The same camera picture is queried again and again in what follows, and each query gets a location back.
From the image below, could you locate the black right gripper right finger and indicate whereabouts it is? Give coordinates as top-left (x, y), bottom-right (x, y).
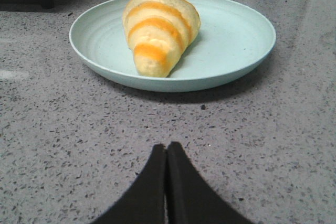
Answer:
top-left (166, 142), bottom-right (251, 223)

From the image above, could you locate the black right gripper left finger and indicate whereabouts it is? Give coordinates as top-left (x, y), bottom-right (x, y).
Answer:
top-left (93, 144), bottom-right (166, 224)

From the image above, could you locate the light green round plate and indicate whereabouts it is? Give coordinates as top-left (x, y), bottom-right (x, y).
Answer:
top-left (69, 0), bottom-right (276, 92)

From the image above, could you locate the striped croissant bread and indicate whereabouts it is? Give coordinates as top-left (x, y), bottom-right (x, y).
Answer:
top-left (122, 0), bottom-right (201, 78)

